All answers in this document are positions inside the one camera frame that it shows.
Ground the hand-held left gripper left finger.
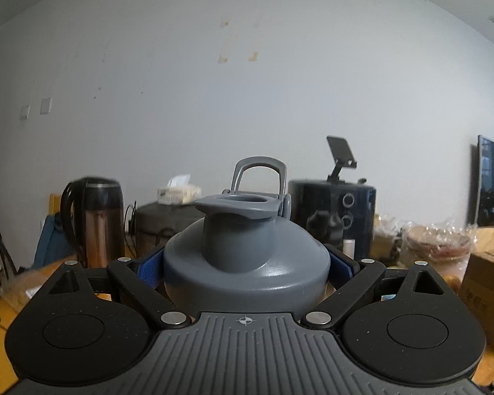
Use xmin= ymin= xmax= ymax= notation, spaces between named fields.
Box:
xmin=43 ymin=248 xmax=192 ymax=331

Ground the bag of round flatbreads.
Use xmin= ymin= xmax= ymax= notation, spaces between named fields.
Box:
xmin=399 ymin=222 xmax=478 ymax=276

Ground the black steel electric kettle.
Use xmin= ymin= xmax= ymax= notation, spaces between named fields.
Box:
xmin=60 ymin=177 xmax=126 ymax=268

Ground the cardboard box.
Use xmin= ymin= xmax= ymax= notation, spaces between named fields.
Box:
xmin=459 ymin=251 xmax=494 ymax=358

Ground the white tissue box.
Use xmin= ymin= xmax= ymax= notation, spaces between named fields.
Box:
xmin=156 ymin=175 xmax=202 ymax=205

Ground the black phone stand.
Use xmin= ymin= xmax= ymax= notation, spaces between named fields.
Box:
xmin=326 ymin=135 xmax=359 ymax=182

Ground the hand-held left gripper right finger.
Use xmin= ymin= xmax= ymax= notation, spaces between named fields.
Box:
xmin=299 ymin=244 xmax=454 ymax=332

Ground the clear box of yellow fruits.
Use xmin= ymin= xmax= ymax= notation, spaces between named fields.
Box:
xmin=0 ymin=269 xmax=50 ymax=301

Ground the black frosted water bottle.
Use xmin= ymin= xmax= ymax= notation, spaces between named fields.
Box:
xmin=307 ymin=210 xmax=344 ymax=251

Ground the blue bag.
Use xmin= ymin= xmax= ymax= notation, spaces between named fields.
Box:
xmin=33 ymin=214 xmax=72 ymax=270

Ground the clear crumpled plastic bag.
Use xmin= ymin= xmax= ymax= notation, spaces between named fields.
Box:
xmin=372 ymin=214 xmax=404 ymax=264

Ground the dark blue air fryer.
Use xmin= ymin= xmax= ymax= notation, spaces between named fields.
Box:
xmin=287 ymin=178 xmax=377 ymax=264

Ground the grey steel rice cooker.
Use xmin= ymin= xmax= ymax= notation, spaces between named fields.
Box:
xmin=135 ymin=201 xmax=206 ymax=258

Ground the clear shaker bottle grey lid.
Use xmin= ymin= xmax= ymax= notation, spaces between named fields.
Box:
xmin=162 ymin=156 xmax=332 ymax=317

